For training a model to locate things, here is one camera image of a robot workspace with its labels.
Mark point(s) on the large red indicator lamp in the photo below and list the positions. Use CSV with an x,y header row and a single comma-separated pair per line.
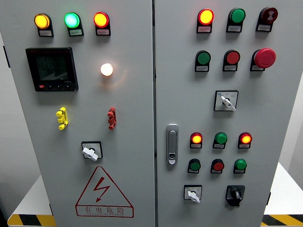
x,y
205,16
101,20

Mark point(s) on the large green indicator lamp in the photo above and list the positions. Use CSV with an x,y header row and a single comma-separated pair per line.
x,y
71,20

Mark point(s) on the small green indicator lamp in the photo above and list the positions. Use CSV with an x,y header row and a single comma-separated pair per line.
x,y
240,164

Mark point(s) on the large yellow indicator lamp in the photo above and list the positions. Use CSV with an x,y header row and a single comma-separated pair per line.
x,y
41,21

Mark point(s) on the black knob turn switch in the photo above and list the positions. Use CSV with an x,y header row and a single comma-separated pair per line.
x,y
235,194

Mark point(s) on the small label plate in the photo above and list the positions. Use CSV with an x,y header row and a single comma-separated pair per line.
x,y
103,32
218,145
216,171
202,68
195,145
45,33
264,27
234,28
75,32
238,171
230,67
193,171
256,68
243,145
204,29

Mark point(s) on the black yellow striped tape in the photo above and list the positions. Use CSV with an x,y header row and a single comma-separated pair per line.
x,y
281,220
30,220

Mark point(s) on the large red stop button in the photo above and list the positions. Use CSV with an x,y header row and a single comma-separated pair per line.
x,y
265,58

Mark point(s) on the large green push button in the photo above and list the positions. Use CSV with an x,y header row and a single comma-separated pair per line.
x,y
203,58
237,15

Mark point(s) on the small red indicator lamp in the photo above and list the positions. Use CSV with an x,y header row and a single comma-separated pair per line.
x,y
196,138
245,138

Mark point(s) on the large red push button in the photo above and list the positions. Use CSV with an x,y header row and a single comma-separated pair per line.
x,y
232,57

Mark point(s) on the black display meter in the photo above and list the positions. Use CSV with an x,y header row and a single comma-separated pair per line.
x,y
52,68

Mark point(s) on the red warning triangle sticker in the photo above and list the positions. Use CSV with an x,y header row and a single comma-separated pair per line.
x,y
104,210

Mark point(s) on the small red push button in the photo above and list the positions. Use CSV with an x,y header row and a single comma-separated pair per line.
x,y
218,166

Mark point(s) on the white lamp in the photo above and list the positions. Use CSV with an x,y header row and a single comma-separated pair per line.
x,y
106,69

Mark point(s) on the small green push button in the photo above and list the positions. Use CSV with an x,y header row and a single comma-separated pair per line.
x,y
220,138
195,165

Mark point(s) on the pale grey door with lock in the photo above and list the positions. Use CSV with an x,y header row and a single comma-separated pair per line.
x,y
260,118

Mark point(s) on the black door hinge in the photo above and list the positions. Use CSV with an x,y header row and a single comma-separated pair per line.
x,y
269,198
50,209
6,56

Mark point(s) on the dark red buzzer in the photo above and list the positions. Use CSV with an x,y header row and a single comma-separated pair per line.
x,y
269,14

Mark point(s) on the pale grey cabinet door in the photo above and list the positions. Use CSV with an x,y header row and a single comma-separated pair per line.
x,y
130,106

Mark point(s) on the silver door lock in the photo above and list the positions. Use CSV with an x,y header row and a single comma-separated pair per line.
x,y
172,144

